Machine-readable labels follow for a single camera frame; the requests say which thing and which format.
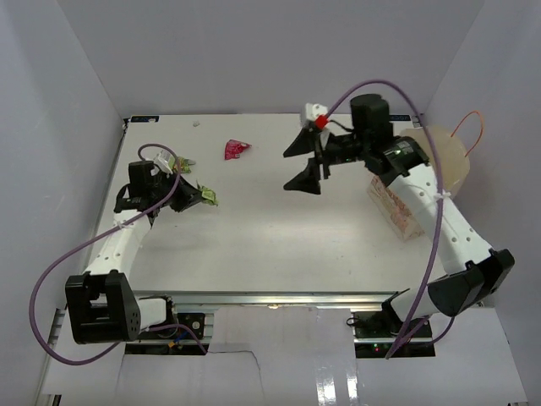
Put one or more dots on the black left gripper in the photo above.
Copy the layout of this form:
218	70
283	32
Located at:
188	195

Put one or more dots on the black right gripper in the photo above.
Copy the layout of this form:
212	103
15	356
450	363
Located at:
308	179

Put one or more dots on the green snack packet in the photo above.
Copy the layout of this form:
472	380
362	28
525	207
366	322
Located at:
185	165
208	195

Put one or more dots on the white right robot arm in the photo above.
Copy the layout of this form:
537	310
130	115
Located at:
473	268

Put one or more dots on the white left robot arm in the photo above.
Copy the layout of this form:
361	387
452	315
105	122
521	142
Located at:
101	304

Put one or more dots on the pink snack packet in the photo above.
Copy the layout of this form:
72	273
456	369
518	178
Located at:
234	148

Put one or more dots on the blue label left corner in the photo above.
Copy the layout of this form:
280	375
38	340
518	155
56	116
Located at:
144	119

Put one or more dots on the blue label corner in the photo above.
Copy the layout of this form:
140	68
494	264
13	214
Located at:
144	119
400	118

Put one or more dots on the blue label right corner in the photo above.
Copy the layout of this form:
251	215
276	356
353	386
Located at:
400	118

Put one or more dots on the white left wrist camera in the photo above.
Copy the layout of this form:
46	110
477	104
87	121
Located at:
165	161

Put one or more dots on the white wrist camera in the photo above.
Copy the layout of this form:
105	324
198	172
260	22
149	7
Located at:
313	117
165	161

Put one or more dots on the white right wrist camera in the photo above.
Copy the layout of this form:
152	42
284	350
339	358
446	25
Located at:
313	117

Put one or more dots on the aluminium front rail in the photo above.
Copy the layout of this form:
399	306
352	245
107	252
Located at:
351	299

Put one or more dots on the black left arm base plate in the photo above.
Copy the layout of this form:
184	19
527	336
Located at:
180	334

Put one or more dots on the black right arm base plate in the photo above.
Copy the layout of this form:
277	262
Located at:
373	338

